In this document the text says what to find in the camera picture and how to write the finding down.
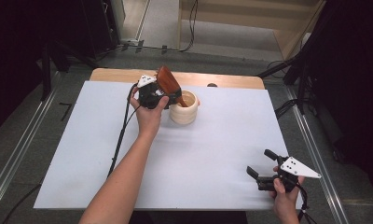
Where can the white table board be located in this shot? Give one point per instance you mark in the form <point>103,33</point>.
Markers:
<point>206,149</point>

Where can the wooden table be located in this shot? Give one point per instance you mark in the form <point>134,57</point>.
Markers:
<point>119,76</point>

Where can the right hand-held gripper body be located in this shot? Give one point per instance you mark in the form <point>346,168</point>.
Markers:
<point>295,169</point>

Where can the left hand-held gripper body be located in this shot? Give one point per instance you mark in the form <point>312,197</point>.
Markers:
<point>149,93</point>

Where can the black metal stand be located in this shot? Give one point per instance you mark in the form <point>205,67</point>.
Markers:
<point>301,77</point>
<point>46,68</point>

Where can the wooden scoop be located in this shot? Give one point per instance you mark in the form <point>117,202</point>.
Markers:
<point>169,82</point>

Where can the cream ribbed cup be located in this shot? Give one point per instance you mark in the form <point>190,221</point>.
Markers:
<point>184,113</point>

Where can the person's left hand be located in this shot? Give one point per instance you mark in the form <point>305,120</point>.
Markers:
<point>149,119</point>

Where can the person's dark clothing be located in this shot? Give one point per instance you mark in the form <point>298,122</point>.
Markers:
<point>190,217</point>

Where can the black cabinet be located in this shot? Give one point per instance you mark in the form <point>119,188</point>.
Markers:
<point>100,25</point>

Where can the metal floor rail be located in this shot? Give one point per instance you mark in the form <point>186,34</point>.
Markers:
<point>318,149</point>
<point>20,146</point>

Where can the light wooden shelf unit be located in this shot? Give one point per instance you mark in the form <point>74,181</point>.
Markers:
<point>237,18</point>

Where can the person's right hand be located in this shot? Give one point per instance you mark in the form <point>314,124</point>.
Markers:
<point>284,202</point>

